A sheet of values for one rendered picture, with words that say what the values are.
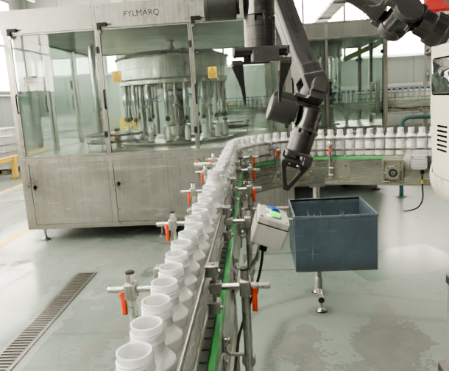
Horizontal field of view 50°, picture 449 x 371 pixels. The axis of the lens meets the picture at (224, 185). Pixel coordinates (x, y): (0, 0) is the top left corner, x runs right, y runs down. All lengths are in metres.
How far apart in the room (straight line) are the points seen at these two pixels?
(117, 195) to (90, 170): 0.38
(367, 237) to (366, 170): 1.25
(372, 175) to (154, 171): 2.52
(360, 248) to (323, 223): 0.17
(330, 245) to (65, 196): 3.77
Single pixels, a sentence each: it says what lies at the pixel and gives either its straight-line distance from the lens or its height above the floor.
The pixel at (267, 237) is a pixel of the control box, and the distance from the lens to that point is 1.17.
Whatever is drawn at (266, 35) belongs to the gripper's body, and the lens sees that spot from 0.88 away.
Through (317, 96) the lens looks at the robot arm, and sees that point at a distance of 1.15.
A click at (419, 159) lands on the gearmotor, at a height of 1.00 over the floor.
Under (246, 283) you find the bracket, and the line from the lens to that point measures 0.85.
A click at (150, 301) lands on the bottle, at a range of 0.63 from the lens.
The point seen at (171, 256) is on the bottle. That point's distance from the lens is 0.77.
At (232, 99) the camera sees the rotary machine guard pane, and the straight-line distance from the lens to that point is 4.79.
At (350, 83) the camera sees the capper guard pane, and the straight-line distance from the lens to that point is 6.80.
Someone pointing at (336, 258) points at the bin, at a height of 0.78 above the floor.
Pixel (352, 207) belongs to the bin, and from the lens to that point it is 2.16.
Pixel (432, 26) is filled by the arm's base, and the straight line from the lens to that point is 1.41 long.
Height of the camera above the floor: 1.41
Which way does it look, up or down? 10 degrees down
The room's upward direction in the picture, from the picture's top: 3 degrees counter-clockwise
